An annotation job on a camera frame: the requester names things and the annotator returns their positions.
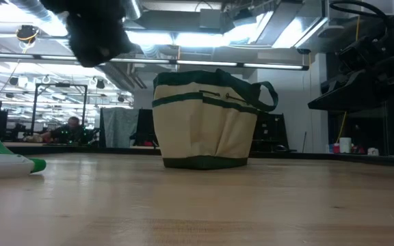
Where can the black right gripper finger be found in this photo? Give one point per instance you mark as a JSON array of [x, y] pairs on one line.
[[352, 94]]

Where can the beige green canvas gardening bag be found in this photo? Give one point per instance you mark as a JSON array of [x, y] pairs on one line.
[[204, 130]]

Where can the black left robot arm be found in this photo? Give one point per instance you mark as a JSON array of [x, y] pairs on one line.
[[80, 7]]

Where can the white container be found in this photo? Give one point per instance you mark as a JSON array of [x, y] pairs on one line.
[[345, 145]]

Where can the red container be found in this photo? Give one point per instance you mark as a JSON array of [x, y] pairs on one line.
[[336, 148]]

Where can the small white object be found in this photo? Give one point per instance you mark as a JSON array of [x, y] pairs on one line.
[[373, 151]]

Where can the black shelf cabinet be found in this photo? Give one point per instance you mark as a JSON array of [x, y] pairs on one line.
[[274, 133]]

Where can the grey cloth cover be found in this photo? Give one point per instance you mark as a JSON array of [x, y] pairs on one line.
[[118, 126]]

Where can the person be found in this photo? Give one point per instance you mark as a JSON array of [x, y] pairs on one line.
[[68, 131]]

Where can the black light bar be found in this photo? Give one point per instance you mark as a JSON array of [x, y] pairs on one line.
[[200, 62]]

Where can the green white spray bottle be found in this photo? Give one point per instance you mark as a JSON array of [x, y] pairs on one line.
[[5, 165]]

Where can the black background rig frame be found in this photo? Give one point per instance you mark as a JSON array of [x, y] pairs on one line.
[[60, 84]]

